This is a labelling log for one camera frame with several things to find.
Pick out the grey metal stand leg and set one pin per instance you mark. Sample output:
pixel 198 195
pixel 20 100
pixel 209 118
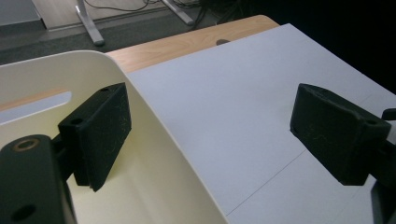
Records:
pixel 88 25
pixel 180 14

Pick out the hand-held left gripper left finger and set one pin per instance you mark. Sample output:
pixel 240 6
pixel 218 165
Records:
pixel 99 137

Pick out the grey cabinet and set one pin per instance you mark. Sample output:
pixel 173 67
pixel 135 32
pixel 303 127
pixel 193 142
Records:
pixel 17 11

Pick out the cream plastic basket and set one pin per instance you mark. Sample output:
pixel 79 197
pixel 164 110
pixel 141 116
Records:
pixel 162 174

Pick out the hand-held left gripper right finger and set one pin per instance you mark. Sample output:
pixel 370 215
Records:
pixel 333 137

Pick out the white table cover sheet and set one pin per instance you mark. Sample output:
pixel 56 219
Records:
pixel 233 109

